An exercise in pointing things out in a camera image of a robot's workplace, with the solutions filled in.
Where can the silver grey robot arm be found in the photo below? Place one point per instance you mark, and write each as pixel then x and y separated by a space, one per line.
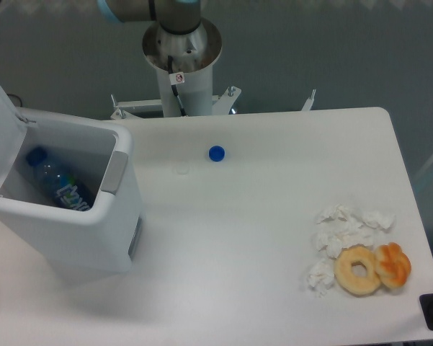
pixel 176 17

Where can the blue bottle cap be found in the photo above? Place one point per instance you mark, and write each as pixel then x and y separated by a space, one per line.
pixel 216 153

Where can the clear bottle cap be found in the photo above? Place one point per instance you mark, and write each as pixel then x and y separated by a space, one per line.
pixel 182 167

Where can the white trash can body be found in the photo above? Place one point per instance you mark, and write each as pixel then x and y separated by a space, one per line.
pixel 101 154

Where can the crumpled white tissue large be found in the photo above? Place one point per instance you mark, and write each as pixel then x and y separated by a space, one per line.
pixel 341 227

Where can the crumpled white tissue lower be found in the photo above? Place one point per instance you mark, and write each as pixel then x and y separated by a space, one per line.
pixel 321 277

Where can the blue plastic water bottle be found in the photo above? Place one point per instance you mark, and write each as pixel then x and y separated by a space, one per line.
pixel 58 182

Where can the crumpled white tissue upper right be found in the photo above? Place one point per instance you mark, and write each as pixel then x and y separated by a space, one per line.
pixel 379 220

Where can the orange twisted bread roll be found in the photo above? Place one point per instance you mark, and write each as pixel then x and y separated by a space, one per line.
pixel 392 265

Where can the white table bracket right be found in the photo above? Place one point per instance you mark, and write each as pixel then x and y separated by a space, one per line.
pixel 309 102

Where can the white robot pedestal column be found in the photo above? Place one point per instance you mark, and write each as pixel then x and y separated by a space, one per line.
pixel 184 67

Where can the plain ring donut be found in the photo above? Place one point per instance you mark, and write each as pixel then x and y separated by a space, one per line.
pixel 354 270

